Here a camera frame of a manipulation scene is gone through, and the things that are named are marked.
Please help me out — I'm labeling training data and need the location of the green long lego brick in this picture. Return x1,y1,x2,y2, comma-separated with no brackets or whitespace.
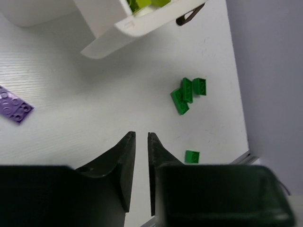
181,78,193,103

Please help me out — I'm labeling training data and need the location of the white three-drawer storage box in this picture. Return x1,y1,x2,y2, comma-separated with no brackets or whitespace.
0,0,97,27

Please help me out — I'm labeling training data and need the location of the aluminium table frame rail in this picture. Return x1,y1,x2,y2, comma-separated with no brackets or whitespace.
230,151,261,165

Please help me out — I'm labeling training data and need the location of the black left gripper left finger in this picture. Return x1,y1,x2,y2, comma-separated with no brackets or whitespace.
0,131,136,227

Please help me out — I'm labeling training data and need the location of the white top drawer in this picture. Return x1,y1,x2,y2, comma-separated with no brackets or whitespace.
74,0,206,59

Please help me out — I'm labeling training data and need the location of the lime long lego brick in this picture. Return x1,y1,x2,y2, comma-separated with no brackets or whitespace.
151,0,171,7

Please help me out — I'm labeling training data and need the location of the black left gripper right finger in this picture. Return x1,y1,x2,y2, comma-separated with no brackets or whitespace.
147,132,296,227

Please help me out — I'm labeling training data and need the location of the green square lego brick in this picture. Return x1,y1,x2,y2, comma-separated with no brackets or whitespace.
185,150,200,164

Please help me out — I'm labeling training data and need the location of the lime square lego brick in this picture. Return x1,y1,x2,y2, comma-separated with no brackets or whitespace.
127,0,152,13

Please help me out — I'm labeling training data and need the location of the green upright lego brick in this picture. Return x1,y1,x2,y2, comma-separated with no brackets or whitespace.
192,78,206,96

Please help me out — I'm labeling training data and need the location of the purple flat lego plate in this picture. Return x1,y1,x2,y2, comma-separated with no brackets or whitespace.
0,86,34,124

